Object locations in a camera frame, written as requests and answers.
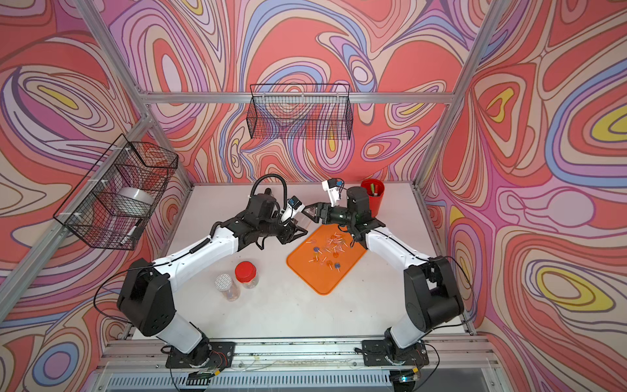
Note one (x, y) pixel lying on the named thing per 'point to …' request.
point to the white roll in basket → (134, 202)
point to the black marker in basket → (136, 232)
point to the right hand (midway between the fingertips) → (306, 215)
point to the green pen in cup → (372, 188)
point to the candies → (335, 244)
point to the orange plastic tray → (326, 259)
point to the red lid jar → (246, 273)
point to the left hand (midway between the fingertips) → (303, 226)
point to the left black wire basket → (110, 207)
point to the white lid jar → (224, 282)
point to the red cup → (375, 189)
